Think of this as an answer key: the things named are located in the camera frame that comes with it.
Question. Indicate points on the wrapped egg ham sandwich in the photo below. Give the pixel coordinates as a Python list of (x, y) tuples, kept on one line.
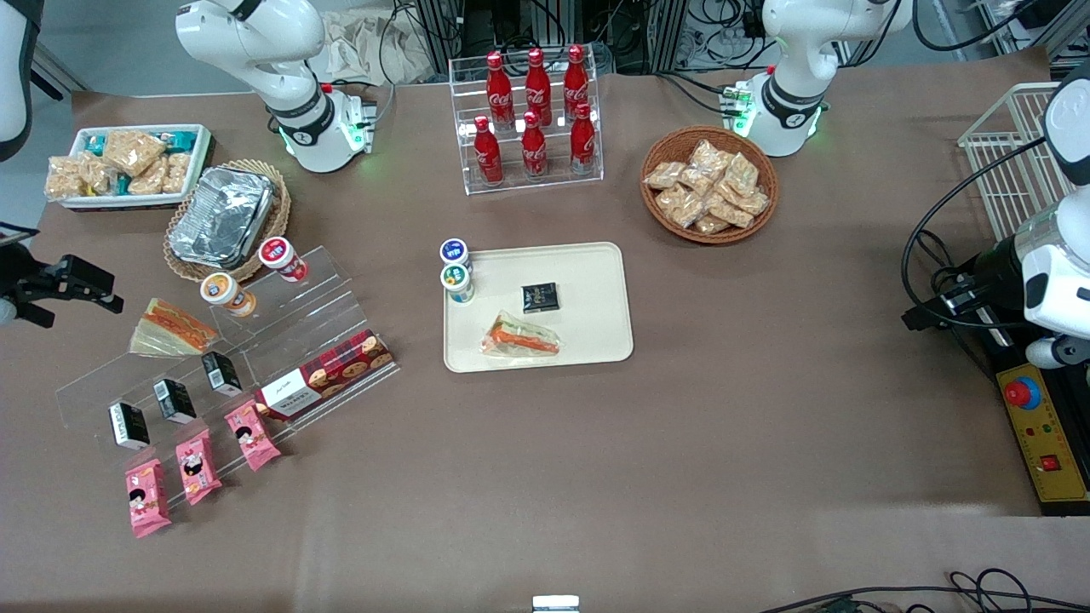
[(170, 330)]

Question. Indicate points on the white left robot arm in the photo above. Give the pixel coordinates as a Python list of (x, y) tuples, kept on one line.
[(792, 85)]

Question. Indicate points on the green lid yogurt cup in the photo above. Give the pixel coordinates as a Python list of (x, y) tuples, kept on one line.
[(457, 281)]

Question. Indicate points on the small white device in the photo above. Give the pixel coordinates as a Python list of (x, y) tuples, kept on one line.
[(555, 604)]

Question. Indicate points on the black chocolate packet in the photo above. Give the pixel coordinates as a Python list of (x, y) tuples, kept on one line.
[(540, 298)]

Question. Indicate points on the crumpled beige cloth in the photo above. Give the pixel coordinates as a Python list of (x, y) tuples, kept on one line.
[(375, 47)]

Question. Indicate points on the beige plastic tray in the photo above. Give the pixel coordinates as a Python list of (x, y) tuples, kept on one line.
[(596, 289)]

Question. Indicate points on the yellow emergency stop control box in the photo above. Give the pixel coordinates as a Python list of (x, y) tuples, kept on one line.
[(1052, 434)]

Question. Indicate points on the clear acrylic bottle rack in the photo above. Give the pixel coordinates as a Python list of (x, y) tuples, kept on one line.
[(464, 102)]

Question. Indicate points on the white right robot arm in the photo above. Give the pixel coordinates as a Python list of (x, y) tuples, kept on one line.
[(315, 145)]

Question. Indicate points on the blue lid yogurt cup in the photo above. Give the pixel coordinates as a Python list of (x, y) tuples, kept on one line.
[(455, 252)]

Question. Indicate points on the red cola bottle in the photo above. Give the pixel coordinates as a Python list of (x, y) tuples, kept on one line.
[(583, 140), (488, 153), (576, 85), (534, 149), (499, 94), (537, 89)]

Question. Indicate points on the clear bag fried snack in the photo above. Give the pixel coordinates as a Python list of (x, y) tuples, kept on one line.
[(697, 180), (754, 203), (664, 174), (742, 172), (711, 225), (709, 157), (679, 206), (730, 213)]

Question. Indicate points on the dark metal pole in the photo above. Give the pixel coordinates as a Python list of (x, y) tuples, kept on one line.
[(49, 77)]

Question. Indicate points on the round brown wicker basket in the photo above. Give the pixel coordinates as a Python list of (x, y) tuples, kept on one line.
[(673, 140)]

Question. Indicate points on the red plaid cookie box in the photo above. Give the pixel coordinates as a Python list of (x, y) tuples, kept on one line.
[(328, 375)]

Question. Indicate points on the small black white box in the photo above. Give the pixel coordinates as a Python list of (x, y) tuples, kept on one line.
[(174, 400), (221, 373), (129, 426)]

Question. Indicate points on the lettuce ham sandwich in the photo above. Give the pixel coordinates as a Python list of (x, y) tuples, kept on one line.
[(519, 339)]

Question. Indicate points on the aluminium foil container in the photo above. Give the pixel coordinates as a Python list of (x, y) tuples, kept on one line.
[(221, 217)]

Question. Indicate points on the crispy rice snack packet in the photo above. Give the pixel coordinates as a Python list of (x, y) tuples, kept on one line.
[(149, 179), (64, 177), (98, 174), (177, 169), (134, 151)]

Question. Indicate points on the white plastic bin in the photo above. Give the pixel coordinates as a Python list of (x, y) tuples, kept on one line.
[(200, 145)]

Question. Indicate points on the red lid yogurt cup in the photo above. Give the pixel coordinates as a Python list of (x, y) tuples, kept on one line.
[(279, 255)]

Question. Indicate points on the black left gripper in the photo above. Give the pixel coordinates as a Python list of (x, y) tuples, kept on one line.
[(994, 271)]

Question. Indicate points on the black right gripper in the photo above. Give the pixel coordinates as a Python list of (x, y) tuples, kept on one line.
[(25, 282)]

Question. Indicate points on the orange lid yogurt cup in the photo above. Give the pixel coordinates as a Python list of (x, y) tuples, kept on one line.
[(221, 291)]

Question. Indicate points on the pink snack packet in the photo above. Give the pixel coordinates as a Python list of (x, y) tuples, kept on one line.
[(146, 498), (197, 466), (252, 436)]

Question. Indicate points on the teal snack packet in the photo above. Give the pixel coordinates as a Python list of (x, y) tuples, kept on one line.
[(95, 145), (122, 186), (180, 140)]

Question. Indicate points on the flat wicker tray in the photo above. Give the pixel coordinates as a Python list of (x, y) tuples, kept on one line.
[(281, 204)]

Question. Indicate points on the clear acrylic stepped stand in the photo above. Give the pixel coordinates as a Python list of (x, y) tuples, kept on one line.
[(272, 328)]

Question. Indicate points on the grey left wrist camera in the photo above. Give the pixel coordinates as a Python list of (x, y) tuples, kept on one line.
[(1056, 352)]

